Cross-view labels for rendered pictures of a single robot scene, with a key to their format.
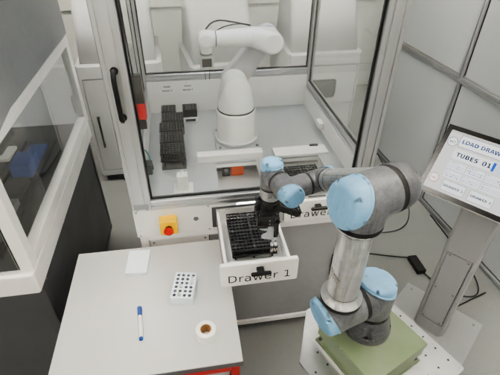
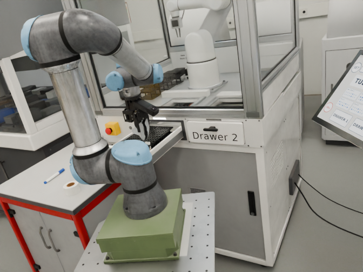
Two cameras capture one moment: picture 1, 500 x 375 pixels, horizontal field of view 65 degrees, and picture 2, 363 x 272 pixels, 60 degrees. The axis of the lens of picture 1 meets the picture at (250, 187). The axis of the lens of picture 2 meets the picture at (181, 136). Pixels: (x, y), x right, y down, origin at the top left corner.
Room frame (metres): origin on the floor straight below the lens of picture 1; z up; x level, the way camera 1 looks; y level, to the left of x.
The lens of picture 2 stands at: (0.22, -1.12, 1.46)
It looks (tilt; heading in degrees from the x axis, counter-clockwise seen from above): 22 degrees down; 43
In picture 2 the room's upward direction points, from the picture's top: 11 degrees counter-clockwise
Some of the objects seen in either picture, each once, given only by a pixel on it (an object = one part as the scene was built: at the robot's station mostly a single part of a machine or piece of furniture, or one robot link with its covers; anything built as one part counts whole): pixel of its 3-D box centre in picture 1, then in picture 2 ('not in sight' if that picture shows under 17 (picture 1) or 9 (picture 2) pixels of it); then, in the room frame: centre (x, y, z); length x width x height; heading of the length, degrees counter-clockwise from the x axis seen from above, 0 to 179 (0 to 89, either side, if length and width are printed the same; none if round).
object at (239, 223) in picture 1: (250, 235); (148, 140); (1.18, 0.00, 0.87); 0.22 x 0.18 x 0.06; 10
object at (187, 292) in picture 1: (184, 288); not in sight; (0.98, 0.25, 0.78); 0.12 x 0.08 x 0.04; 178
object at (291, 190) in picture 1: (291, 188); (122, 79); (1.01, -0.13, 1.24); 0.11 x 0.11 x 0.08; 27
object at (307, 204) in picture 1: (315, 208); (214, 132); (1.35, -0.29, 0.87); 0.29 x 0.02 x 0.11; 100
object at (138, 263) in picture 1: (138, 262); not in sight; (1.12, 0.46, 0.77); 0.13 x 0.09 x 0.02; 6
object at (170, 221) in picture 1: (168, 225); (112, 128); (1.23, 0.34, 0.88); 0.07 x 0.05 x 0.07; 100
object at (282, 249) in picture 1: (250, 234); (149, 140); (1.19, 0.00, 0.86); 0.40 x 0.26 x 0.06; 10
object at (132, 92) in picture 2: (270, 193); (130, 90); (1.09, -0.07, 1.16); 0.08 x 0.08 x 0.05
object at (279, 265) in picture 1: (259, 271); not in sight; (0.98, -0.04, 0.87); 0.29 x 0.02 x 0.11; 100
